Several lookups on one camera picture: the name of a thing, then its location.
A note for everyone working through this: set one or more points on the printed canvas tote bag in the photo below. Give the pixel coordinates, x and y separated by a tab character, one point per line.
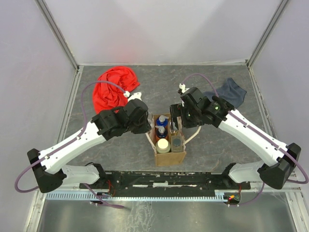
170	158

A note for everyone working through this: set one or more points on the clear yellow liquid bottle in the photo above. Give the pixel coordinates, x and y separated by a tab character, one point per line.
173	128

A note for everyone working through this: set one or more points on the aluminium frame post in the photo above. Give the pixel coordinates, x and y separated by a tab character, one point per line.
57	32
267	32

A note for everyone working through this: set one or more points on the red cloth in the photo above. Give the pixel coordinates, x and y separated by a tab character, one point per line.
108	93

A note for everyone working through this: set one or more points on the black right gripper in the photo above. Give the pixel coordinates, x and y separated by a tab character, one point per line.
175	112

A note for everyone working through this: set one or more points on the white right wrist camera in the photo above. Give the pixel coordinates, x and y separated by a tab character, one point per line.
182	88

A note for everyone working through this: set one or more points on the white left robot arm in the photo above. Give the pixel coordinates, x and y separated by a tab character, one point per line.
50	166

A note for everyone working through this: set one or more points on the dark blue cloth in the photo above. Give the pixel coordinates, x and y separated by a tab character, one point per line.
232	92

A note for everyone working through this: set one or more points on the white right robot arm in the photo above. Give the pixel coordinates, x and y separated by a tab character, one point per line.
278	160

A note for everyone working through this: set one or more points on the white cap cream bottle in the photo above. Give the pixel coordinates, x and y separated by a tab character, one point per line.
163	146

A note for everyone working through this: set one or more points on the right aluminium frame post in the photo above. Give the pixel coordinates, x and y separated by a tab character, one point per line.
267	32

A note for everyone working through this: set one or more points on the square clear dark-cap bottle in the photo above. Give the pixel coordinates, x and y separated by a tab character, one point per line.
176	144

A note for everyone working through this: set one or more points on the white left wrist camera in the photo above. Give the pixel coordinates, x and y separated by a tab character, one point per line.
133	96

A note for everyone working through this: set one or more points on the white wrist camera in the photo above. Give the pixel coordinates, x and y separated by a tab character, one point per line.
133	96
182	88

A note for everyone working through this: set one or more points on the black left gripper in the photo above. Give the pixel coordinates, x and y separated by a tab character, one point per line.
145	125

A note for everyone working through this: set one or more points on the left aluminium frame post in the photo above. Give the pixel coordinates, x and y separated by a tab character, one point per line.
57	32

